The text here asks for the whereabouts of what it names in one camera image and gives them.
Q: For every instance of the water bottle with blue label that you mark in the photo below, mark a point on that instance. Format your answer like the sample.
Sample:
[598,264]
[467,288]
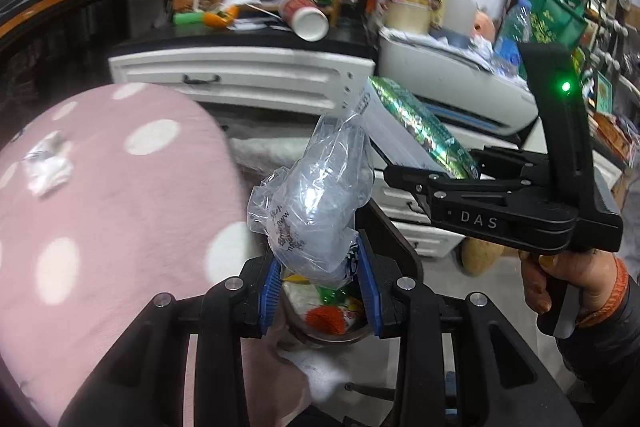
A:
[512,37]

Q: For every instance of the white printer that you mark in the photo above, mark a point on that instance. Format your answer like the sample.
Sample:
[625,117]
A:
[450,77]

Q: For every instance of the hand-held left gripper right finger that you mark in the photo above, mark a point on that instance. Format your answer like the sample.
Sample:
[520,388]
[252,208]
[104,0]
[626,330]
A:
[370,292]

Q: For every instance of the person's right forearm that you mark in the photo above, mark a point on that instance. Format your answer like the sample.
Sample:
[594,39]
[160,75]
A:
[605,352]

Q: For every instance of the white crumpled paper scrap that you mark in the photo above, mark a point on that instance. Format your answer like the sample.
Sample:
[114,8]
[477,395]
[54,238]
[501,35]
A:
[47,167]

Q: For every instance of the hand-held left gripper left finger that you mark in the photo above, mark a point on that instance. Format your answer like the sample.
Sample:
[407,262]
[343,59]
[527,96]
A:
[270,302]

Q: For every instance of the dark brown trash bin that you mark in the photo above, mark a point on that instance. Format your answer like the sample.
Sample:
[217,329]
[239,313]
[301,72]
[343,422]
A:
[395,247]

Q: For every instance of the pink polka dot cushion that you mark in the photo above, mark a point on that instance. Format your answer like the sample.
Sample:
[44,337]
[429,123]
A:
[125,232]

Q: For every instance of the green shiny snack packet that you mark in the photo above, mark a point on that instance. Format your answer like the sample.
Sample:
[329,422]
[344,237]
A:
[425,127]

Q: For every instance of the clear plastic bag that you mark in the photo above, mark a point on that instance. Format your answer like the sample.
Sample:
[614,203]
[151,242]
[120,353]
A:
[315,197]

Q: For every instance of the wide white desk drawer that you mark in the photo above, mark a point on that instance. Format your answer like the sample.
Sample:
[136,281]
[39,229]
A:
[250,77]

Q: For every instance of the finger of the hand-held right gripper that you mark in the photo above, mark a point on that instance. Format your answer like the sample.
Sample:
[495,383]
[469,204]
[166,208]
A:
[510,164]
[425,182]

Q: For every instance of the person's right hand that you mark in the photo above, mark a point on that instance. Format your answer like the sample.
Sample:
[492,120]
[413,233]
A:
[590,277]

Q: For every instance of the stack of papers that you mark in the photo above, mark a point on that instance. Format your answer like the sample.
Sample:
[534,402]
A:
[450,44]

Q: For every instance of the orange and green plastic toy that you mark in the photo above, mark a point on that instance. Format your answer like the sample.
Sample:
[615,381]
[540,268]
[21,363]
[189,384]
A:
[220,18]

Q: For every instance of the white paper tissue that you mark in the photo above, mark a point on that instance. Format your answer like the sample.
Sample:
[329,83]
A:
[320,372]

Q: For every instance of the green plastic tube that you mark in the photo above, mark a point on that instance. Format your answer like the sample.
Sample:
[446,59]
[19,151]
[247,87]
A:
[189,17]

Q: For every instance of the red and white paper cup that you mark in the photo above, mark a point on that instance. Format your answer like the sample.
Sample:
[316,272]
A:
[305,17]

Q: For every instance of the cream plastic wrapper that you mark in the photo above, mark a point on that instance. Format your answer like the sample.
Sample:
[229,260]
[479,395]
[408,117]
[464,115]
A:
[300,302]

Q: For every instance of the dark cluttered shelf unit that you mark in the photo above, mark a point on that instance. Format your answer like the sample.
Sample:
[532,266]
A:
[610,57]

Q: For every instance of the orange red wrapper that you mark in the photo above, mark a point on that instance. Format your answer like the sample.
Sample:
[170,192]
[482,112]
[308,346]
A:
[325,319]

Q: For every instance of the black desk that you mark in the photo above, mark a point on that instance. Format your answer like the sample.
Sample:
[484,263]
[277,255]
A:
[225,38]

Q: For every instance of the green plastic basket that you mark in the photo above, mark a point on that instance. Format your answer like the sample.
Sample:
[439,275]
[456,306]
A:
[555,14]

